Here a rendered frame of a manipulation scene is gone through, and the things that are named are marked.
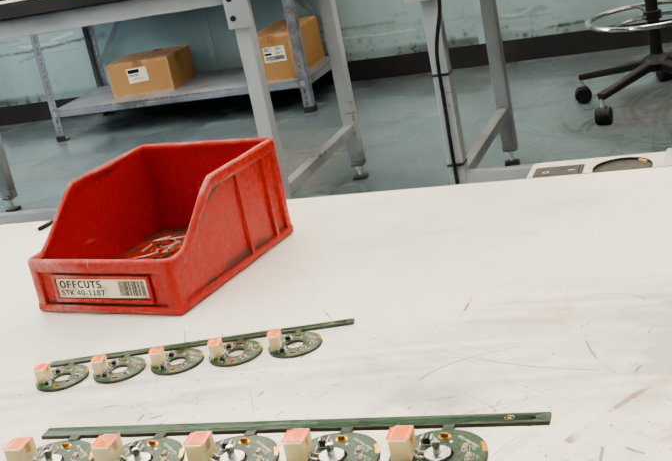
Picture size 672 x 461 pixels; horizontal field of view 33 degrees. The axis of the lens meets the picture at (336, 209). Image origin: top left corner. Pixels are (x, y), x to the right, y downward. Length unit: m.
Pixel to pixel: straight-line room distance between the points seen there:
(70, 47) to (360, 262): 4.94
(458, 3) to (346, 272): 4.20
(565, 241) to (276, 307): 0.15
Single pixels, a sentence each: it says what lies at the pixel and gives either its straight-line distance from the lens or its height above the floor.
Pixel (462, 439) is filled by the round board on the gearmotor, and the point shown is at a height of 0.81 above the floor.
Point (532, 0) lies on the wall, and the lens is 4.72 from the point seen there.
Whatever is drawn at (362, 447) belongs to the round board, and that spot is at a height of 0.81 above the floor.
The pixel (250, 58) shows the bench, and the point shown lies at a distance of 2.82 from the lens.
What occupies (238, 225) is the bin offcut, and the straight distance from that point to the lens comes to 0.63.
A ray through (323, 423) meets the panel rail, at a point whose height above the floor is 0.81.
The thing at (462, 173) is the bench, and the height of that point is 0.18.
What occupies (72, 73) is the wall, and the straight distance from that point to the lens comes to 5.55.
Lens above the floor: 0.96
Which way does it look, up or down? 17 degrees down
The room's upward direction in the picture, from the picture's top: 12 degrees counter-clockwise
